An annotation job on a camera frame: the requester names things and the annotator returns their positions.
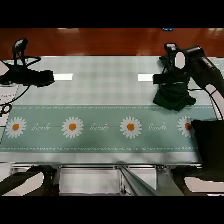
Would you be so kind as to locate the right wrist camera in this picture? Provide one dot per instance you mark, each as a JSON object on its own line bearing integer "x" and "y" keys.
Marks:
{"x": 171, "y": 48}

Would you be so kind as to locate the silver frame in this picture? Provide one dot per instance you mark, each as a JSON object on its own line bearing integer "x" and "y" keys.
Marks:
{"x": 134, "y": 180}

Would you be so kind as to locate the dark green T-shirt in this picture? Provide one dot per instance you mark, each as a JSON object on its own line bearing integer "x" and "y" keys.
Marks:
{"x": 174, "y": 97}

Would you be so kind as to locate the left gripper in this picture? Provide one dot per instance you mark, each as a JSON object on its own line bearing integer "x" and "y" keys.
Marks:
{"x": 40, "y": 78}

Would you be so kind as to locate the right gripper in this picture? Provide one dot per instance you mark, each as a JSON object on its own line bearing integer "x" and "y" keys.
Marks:
{"x": 168, "y": 79}

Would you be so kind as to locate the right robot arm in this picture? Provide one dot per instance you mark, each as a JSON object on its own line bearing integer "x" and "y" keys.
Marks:
{"x": 200, "y": 67}

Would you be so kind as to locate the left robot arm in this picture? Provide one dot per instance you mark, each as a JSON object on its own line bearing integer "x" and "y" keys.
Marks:
{"x": 30, "y": 183}

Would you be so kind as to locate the black garment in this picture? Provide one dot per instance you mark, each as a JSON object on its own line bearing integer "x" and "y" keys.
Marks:
{"x": 210, "y": 144}

